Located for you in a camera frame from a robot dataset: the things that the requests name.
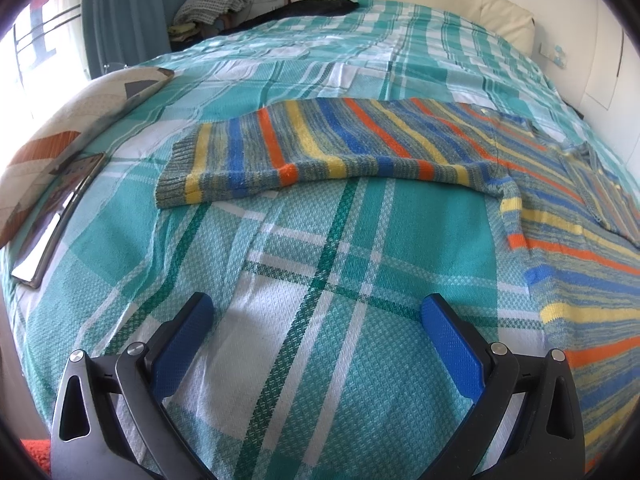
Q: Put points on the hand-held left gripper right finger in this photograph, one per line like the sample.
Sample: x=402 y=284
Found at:
x=452 y=345

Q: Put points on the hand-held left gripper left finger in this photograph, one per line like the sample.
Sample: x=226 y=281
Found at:
x=182 y=345

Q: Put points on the striped knit sweater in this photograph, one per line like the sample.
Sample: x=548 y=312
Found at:
x=350 y=145

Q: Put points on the teal plaid bedspread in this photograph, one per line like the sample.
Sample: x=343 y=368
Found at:
x=310 y=240

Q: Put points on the smartphone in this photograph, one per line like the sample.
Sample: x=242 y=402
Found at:
x=45 y=230

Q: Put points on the person's red fleece clothing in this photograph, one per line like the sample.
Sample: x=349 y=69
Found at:
x=35 y=460

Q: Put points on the patterned pillow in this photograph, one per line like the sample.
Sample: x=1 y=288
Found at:
x=60 y=120

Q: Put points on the white wardrobe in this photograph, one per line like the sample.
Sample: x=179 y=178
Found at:
x=607 y=70

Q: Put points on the yellow-green folded cloth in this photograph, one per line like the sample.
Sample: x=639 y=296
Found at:
x=181 y=29

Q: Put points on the window with metal railing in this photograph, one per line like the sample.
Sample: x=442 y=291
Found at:
x=70 y=35

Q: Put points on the teal curtain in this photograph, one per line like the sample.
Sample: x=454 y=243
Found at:
x=130 y=10

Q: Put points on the red hanging cloth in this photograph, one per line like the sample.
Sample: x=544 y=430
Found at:
x=45 y=35

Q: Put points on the black garment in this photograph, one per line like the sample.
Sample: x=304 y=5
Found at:
x=310 y=7

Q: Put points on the wall socket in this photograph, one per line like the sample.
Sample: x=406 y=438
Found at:
x=555 y=55

